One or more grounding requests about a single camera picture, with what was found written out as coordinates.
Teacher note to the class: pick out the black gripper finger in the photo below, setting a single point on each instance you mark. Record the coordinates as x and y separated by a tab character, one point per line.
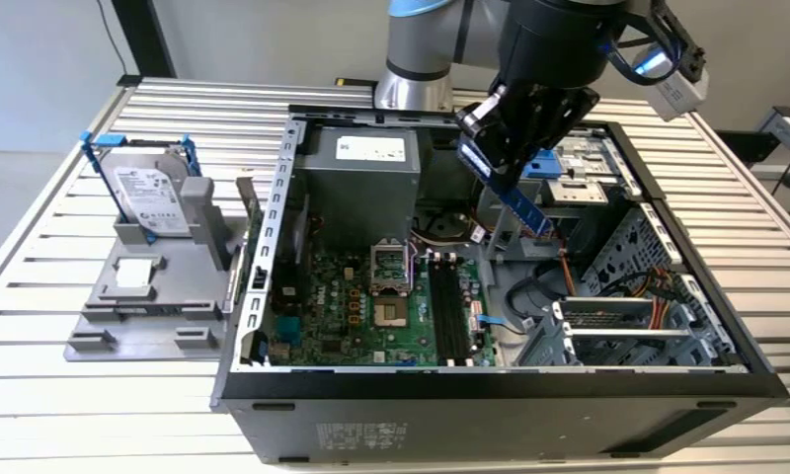
500	143
560	113

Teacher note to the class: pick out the blue RAM stick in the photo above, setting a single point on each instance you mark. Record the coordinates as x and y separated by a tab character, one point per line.
524	202

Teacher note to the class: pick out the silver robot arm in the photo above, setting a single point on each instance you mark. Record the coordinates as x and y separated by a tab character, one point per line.
421	49

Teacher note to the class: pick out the black RAM slot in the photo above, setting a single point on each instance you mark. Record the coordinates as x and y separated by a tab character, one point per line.
445	308
455	308
463	308
437	308

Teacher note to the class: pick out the blue plastic drive latch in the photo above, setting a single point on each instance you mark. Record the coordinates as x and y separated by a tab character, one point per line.
547	165

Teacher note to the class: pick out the metal optical drive cage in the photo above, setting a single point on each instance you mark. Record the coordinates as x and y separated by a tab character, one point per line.
573	192

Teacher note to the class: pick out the grey power supply unit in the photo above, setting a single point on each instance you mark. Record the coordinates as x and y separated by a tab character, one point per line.
363	207

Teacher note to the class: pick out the CPU socket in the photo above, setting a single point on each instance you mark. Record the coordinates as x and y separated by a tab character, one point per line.
393	311

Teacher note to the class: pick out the black case fan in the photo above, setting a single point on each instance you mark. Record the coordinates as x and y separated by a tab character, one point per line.
289	281

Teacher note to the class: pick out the metal disk bay cage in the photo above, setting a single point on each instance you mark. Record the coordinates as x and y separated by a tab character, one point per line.
632	333

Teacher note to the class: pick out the green motherboard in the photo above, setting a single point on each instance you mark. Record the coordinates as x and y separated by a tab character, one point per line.
343	336

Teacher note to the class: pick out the blue expansion slot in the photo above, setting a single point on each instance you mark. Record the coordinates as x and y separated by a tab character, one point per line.
289	331

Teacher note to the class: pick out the hard disk in blue carrier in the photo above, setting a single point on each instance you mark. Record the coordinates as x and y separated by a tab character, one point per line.
148	192

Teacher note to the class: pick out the black open PC case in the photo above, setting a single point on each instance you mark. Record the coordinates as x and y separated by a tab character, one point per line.
435	424

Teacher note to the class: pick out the grey parts rack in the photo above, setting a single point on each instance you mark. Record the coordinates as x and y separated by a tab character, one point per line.
171	296

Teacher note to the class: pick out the silver CPU chip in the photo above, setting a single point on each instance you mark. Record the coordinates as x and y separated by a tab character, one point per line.
135	272

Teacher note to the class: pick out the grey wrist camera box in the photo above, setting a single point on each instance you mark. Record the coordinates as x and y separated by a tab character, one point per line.
679	99

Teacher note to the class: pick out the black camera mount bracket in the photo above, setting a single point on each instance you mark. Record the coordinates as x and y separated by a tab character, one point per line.
688	44

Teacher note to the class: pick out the black vertical frame post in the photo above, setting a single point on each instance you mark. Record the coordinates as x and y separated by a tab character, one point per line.
151	34

